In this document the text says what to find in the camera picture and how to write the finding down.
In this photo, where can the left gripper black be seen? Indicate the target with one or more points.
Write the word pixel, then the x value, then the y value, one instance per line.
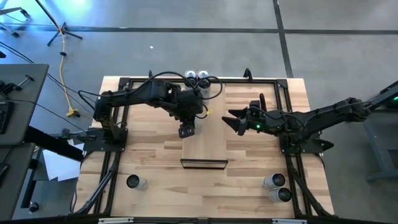
pixel 189 115

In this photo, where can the black tripod stand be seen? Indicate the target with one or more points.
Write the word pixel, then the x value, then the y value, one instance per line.
pixel 63 29

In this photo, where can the silver metal bracket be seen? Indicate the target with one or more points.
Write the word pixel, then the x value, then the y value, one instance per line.
pixel 115 220
pixel 289 221

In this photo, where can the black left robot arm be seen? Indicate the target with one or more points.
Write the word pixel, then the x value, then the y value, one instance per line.
pixel 140 93

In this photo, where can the blue silver beverage can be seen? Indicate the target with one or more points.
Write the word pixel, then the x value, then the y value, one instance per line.
pixel 203 74
pixel 190 74

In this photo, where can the black diagonal beam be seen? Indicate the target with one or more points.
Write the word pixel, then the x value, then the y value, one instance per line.
pixel 53 144

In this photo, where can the black clamp tool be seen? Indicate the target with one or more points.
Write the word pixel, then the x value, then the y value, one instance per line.
pixel 11 87

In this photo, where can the grey metal cart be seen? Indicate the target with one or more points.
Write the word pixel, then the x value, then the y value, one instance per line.
pixel 385 95

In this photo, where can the white paper sheets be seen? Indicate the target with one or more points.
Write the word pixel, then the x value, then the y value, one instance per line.
pixel 59 168

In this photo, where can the black keyboard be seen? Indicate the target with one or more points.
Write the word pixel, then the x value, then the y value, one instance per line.
pixel 4 118

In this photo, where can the black aluminium table rail frame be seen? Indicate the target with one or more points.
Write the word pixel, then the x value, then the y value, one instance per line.
pixel 248 80

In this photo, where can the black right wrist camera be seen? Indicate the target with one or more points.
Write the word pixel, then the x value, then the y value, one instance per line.
pixel 255 104

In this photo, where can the grey stand legs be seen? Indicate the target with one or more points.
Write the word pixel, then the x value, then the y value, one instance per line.
pixel 23 12

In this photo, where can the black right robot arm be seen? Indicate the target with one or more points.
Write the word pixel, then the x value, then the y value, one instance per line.
pixel 326 112

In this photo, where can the black caster wheel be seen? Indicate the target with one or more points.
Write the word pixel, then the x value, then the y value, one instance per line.
pixel 33 207

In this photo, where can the grey desk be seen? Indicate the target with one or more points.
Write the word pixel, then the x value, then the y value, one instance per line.
pixel 31 102
pixel 15 174

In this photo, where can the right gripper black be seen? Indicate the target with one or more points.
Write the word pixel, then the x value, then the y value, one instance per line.
pixel 261 121

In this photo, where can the wooden shelf black metal frame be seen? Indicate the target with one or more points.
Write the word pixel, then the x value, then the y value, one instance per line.
pixel 211 146

